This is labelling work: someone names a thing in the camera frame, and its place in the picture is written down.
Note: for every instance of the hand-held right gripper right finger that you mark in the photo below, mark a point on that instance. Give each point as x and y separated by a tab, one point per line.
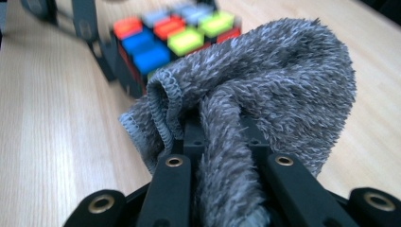
293	189

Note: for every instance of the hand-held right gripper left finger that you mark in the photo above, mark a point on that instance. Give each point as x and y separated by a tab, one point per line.
170	189

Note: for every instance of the multicoloured puzzle cube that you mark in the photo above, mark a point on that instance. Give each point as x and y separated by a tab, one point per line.
148	47

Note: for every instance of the grey fluffy cloth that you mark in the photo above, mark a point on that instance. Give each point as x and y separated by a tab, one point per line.
268	78

